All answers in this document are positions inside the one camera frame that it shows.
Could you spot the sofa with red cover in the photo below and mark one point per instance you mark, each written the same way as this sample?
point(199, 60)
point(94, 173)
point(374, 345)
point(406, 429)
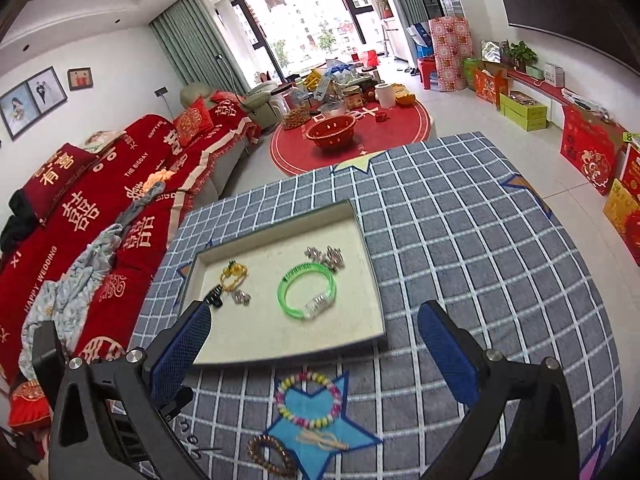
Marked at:
point(75, 185)

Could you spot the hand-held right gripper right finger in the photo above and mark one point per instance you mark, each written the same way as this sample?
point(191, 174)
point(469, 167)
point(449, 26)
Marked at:
point(447, 355)

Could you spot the black clothing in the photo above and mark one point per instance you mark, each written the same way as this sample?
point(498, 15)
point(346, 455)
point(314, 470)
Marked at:
point(20, 220)

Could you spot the red rectangular pillow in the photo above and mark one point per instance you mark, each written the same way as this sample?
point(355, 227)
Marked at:
point(57, 177)

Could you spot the beige recliner chair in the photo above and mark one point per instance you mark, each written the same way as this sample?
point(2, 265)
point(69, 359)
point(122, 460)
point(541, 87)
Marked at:
point(260, 97)

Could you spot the clear snack jar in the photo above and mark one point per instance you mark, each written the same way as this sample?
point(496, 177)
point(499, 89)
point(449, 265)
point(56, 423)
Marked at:
point(292, 110)

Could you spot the orange gift box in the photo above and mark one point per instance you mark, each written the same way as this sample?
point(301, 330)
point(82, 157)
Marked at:
point(622, 220)

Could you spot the light blue blanket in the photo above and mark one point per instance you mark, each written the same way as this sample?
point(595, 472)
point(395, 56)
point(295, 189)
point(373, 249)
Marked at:
point(85, 275)

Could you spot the red patterned square cushion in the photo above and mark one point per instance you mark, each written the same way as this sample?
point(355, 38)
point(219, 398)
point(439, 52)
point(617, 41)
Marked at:
point(192, 122)

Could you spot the red plastic basket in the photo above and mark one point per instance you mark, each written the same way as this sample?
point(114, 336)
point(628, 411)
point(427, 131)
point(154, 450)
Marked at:
point(332, 132)

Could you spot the small pink silver ornament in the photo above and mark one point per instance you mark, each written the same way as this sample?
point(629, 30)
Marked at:
point(336, 257)

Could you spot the small white box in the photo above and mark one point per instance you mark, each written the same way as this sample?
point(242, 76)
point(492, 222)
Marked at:
point(554, 74)

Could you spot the round red table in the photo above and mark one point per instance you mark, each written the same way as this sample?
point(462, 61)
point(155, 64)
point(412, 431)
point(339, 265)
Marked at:
point(400, 130)

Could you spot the red cushion with round emblem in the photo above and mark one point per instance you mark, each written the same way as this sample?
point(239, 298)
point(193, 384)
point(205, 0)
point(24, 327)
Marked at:
point(30, 405)

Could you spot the white paper roll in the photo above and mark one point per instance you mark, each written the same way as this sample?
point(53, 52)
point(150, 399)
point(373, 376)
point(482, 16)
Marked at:
point(385, 95)

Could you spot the small framed wall photo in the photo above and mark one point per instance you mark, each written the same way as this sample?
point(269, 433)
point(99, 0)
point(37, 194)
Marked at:
point(80, 79)

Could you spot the grey plaid cloth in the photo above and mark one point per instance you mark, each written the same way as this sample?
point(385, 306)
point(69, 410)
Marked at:
point(475, 240)

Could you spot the large red gift box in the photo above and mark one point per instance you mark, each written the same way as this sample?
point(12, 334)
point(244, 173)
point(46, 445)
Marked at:
point(592, 150)

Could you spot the wedding photo frame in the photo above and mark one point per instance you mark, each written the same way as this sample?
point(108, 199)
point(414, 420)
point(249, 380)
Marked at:
point(46, 91)
point(19, 110)

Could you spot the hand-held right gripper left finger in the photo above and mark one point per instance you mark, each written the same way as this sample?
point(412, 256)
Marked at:
point(180, 355)

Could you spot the shallow grey cardboard box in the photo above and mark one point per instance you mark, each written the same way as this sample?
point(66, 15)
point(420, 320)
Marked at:
point(280, 330)

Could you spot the black television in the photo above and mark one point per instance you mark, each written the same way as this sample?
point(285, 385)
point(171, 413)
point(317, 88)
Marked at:
point(575, 0)

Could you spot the silver brooch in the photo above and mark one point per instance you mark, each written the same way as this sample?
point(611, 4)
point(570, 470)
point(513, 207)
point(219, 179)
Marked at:
point(242, 298)

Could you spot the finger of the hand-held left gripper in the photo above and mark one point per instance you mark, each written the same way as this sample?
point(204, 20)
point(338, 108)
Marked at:
point(47, 350)

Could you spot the black hair clip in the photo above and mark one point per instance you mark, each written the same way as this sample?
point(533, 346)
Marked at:
point(214, 297)

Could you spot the green flat boxes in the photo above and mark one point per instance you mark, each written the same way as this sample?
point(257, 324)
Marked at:
point(522, 110)

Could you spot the red plastic stool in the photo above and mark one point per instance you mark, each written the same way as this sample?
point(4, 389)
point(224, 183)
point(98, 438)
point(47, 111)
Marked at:
point(428, 72)

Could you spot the potted green plant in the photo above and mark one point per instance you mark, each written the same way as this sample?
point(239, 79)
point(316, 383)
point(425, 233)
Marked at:
point(522, 55)

